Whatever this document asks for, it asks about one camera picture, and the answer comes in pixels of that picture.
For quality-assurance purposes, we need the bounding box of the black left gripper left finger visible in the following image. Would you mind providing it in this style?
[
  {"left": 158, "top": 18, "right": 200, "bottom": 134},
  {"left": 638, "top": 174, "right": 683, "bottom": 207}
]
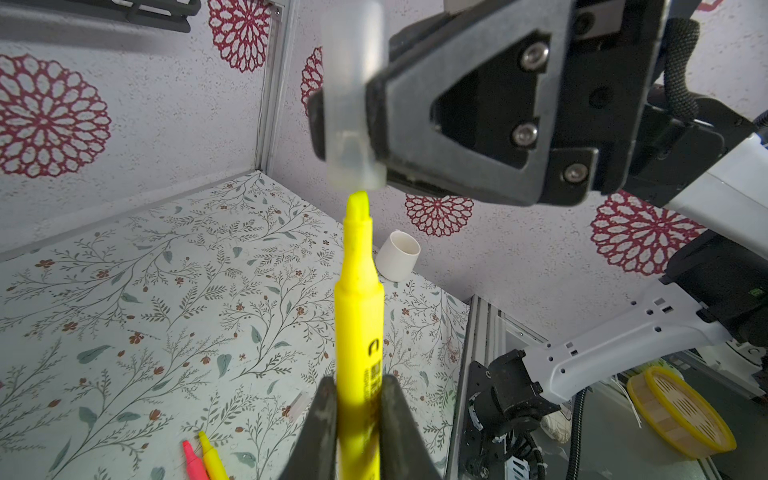
[{"left": 279, "top": 377, "right": 338, "bottom": 480}]

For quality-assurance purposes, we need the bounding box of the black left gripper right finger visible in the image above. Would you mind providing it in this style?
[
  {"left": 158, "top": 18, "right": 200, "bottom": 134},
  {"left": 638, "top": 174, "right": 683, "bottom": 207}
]
[{"left": 380, "top": 374, "right": 441, "bottom": 480}]

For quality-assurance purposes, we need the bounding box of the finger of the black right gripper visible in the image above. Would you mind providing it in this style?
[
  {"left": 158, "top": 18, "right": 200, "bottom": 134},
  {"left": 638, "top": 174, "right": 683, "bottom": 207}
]
[
  {"left": 307, "top": 89, "right": 326, "bottom": 161},
  {"left": 365, "top": 0, "right": 601, "bottom": 208}
]

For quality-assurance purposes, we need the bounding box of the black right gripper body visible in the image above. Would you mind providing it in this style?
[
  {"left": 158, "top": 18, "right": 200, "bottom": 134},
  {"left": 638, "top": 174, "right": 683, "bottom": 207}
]
[{"left": 563, "top": 1, "right": 756, "bottom": 207}]

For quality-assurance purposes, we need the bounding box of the pink highlighter pen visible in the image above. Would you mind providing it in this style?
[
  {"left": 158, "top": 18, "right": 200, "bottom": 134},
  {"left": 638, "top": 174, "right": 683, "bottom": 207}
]
[{"left": 182, "top": 441, "right": 209, "bottom": 480}]

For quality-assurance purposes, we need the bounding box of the yellow highlighter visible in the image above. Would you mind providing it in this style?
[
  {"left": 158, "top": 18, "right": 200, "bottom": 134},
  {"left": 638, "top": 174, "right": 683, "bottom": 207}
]
[
  {"left": 334, "top": 191, "right": 385, "bottom": 479},
  {"left": 198, "top": 431, "right": 229, "bottom": 480}
]

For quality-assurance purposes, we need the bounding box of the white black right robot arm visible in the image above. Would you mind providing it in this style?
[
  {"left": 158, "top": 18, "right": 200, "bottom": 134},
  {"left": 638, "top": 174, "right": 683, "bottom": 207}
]
[{"left": 308, "top": 1, "right": 767, "bottom": 479}]

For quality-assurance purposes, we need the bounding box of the white mug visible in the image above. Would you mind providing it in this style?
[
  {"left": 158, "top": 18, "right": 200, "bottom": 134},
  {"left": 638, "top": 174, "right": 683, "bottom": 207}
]
[{"left": 375, "top": 230, "right": 421, "bottom": 282}]

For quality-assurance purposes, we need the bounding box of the yellow woven basket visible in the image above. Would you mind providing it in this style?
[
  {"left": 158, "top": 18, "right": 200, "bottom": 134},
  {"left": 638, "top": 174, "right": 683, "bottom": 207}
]
[{"left": 627, "top": 366, "right": 737, "bottom": 460}]

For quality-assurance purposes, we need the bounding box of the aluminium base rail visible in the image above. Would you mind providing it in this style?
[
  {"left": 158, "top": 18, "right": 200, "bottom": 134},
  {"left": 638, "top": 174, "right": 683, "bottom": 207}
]
[{"left": 445, "top": 295, "right": 549, "bottom": 479}]

